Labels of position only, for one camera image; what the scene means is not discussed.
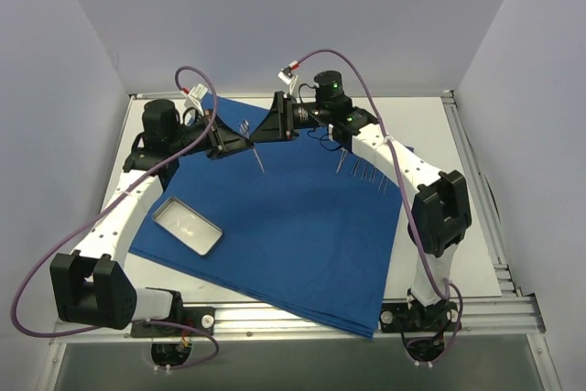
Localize steel ring-handled scissors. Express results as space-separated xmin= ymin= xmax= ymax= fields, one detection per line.
xmin=335 ymin=148 xmax=348 ymax=175

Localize steel ring-handled forceps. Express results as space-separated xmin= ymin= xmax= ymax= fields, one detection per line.
xmin=239 ymin=119 xmax=266 ymax=173

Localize steel instrument tray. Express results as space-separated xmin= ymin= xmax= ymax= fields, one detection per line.
xmin=152 ymin=197 xmax=223 ymax=256

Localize blue surgical wrap cloth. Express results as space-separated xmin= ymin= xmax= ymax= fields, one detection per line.
xmin=127 ymin=95 xmax=413 ymax=340

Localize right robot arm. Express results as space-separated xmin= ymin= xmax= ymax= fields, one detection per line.
xmin=251 ymin=71 xmax=472 ymax=330

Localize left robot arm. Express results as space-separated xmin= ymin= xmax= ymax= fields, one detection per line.
xmin=49 ymin=99 xmax=253 ymax=335

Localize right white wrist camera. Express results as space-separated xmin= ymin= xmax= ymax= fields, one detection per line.
xmin=277 ymin=60 xmax=299 ymax=96

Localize aluminium back rail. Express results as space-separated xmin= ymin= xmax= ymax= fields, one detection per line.
xmin=130 ymin=90 xmax=454 ymax=100

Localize aluminium rail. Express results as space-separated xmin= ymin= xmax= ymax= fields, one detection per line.
xmin=49 ymin=295 xmax=547 ymax=344
xmin=441 ymin=90 xmax=521 ymax=297
xmin=130 ymin=90 xmax=454 ymax=100

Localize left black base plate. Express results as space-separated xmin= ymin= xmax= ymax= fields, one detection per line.
xmin=130 ymin=307 xmax=215 ymax=338

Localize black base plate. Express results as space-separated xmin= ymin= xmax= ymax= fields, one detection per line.
xmin=130 ymin=307 xmax=215 ymax=338
xmin=379 ymin=300 xmax=461 ymax=333

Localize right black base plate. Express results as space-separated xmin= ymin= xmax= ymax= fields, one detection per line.
xmin=379 ymin=300 xmax=461 ymax=333

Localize aluminium right rail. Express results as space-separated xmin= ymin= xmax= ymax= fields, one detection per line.
xmin=441 ymin=90 xmax=521 ymax=297

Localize aluminium front rail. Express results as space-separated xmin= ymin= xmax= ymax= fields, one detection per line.
xmin=49 ymin=295 xmax=547 ymax=344

